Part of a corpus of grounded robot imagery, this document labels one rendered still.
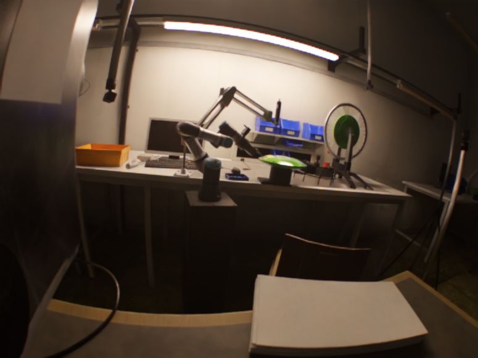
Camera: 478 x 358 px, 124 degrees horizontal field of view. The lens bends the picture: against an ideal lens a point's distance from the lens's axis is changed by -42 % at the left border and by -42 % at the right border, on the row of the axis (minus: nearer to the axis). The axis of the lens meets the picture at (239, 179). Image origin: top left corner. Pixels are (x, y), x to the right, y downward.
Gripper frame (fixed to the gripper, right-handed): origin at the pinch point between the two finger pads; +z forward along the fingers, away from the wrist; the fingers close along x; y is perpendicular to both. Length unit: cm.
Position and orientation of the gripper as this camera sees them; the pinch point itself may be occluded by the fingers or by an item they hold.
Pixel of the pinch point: (263, 156)
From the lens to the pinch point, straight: 137.7
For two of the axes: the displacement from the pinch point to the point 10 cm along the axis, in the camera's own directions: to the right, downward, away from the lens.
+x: 2.7, 2.5, -9.3
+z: 7.1, 6.0, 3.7
